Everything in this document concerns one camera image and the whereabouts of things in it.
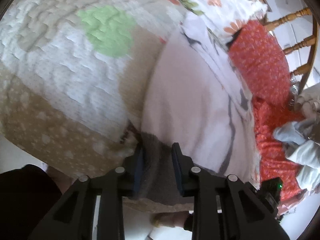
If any red floral bedsheet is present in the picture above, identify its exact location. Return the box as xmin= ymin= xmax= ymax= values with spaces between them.
xmin=252 ymin=98 xmax=304 ymax=201

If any grey small garment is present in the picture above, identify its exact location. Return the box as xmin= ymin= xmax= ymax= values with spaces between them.
xmin=273 ymin=118 xmax=319 ymax=191

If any heart-patterned patchwork quilt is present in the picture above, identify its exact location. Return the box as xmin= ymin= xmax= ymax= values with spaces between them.
xmin=1 ymin=0 xmax=187 ymax=177

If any red floral pillow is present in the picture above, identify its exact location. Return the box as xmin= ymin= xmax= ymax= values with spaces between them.
xmin=228 ymin=20 xmax=291 ymax=106

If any pink grey-cuffed sweater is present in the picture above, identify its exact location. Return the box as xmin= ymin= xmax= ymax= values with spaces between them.
xmin=121 ymin=28 xmax=260 ymax=213

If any wooden bed headboard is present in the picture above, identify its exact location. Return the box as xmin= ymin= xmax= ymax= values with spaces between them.
xmin=260 ymin=0 xmax=319 ymax=93

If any white floral pillow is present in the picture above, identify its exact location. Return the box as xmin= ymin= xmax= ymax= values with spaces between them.
xmin=178 ymin=0 xmax=268 ymax=43

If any white printed garment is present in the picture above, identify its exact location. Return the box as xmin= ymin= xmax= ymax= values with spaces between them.
xmin=181 ymin=13 xmax=253 ymax=121

